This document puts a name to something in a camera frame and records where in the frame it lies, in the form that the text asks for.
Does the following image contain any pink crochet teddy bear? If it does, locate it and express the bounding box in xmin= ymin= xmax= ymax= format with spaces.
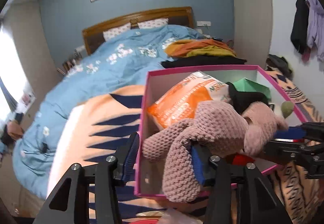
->
xmin=142 ymin=100 xmax=288 ymax=203

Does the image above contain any green cardboard box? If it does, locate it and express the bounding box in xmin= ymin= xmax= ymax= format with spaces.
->
xmin=233 ymin=78 xmax=271 ymax=100

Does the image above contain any green plush toy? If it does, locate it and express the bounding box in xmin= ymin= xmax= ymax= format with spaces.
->
xmin=281 ymin=101 xmax=294 ymax=119

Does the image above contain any pink storage box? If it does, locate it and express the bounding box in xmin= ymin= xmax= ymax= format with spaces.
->
xmin=134 ymin=64 xmax=308 ymax=198

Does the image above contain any orange patterned blanket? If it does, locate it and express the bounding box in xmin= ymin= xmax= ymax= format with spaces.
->
xmin=48 ymin=65 xmax=323 ymax=223

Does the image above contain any black pointed hat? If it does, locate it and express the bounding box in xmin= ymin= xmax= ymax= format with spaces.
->
xmin=227 ymin=82 xmax=269 ymax=114

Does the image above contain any dark clothes pile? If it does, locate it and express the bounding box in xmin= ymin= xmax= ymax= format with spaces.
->
xmin=266 ymin=54 xmax=294 ymax=79

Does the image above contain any orange white snack bag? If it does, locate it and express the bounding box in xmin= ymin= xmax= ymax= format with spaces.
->
xmin=147 ymin=71 xmax=230 ymax=130

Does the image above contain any blue floral duvet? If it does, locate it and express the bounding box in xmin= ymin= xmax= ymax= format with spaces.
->
xmin=13 ymin=24 xmax=203 ymax=199

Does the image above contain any black hanging jacket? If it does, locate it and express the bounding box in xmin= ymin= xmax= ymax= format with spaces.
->
xmin=291 ymin=0 xmax=309 ymax=55

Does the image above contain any purple hanging garment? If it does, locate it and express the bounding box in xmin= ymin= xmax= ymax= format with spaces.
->
xmin=302 ymin=0 xmax=323 ymax=63

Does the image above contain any black garment on bed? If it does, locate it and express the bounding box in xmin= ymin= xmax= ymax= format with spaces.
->
xmin=161 ymin=55 xmax=247 ymax=68

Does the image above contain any mustard yellow garment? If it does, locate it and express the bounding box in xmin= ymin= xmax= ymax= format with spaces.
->
xmin=185 ymin=46 xmax=236 ymax=57

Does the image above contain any orange garment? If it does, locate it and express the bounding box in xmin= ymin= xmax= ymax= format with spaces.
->
xmin=165 ymin=39 xmax=235 ymax=58

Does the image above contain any left patterned pillow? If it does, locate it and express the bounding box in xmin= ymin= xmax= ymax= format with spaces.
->
xmin=103 ymin=23 xmax=131 ymax=41

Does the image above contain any patterned pillow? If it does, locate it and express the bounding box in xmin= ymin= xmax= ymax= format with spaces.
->
xmin=103 ymin=23 xmax=131 ymax=41
xmin=137 ymin=18 xmax=169 ymax=29

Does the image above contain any wooden headboard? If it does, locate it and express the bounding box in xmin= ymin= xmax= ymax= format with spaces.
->
xmin=82 ymin=6 xmax=194 ymax=55

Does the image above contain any right patterned pillow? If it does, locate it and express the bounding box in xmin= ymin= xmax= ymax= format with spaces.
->
xmin=137 ymin=18 xmax=169 ymax=29

